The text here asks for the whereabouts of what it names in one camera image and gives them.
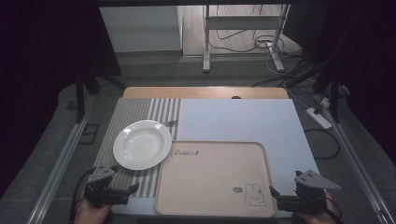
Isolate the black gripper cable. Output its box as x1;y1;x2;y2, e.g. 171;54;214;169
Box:
68;168;95;224
323;195;344;222

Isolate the white board sheet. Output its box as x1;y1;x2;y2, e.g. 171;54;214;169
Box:
111;98;320;218

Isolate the grey striped placemat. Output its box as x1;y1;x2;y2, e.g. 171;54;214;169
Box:
92;97;182;199

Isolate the person's left hand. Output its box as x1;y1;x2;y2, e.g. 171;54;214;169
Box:
74;198;114;224

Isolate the person's right hand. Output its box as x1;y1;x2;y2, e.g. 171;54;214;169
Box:
291;189;341;224

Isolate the white plate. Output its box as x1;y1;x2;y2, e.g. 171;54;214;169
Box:
112;119;173;171

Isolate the white power strip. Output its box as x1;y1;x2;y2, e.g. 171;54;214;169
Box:
304;106;333;131

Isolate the black metal stand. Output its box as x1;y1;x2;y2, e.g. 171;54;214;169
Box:
312;59;345;123
74;69;127;124

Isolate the dark floor hatch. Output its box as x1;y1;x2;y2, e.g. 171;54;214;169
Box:
78;123;101;146

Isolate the beige tray with rabbit drawing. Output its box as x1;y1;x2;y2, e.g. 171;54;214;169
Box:
154;140;278;218

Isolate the white cabinet panel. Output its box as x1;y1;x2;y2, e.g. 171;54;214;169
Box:
99;6;183;53

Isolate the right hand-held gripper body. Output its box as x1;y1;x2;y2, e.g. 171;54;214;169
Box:
276;169;342;215

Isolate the black cable loop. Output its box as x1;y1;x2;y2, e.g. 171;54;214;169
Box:
304;128;341;161

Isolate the white metal stand frame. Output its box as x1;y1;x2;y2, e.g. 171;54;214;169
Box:
202;4;291;74

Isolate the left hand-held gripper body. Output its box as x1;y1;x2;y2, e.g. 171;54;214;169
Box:
83;163;131;207

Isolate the aluminium rail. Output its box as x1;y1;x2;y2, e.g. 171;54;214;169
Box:
25;112;92;224
318;99;396;224

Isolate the tangle of floor cables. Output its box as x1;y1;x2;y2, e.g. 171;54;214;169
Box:
207;4;304;61

